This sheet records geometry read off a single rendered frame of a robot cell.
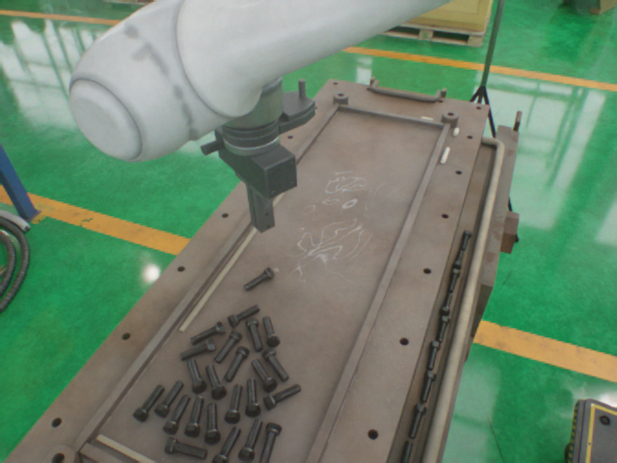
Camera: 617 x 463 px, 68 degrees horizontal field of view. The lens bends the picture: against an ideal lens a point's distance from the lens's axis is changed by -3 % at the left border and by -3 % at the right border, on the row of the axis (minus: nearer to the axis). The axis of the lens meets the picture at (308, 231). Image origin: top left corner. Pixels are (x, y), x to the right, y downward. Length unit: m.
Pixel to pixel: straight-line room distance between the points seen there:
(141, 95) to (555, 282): 2.67
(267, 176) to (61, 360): 2.15
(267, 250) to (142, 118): 0.53
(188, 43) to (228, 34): 0.03
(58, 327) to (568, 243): 2.91
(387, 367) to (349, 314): 0.11
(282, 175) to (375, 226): 0.34
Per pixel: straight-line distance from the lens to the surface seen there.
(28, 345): 2.79
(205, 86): 0.37
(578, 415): 2.04
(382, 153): 1.09
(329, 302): 0.77
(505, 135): 1.50
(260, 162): 0.59
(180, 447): 0.66
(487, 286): 1.03
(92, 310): 2.77
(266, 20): 0.36
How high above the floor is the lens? 1.97
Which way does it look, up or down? 43 degrees down
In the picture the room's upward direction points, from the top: 2 degrees counter-clockwise
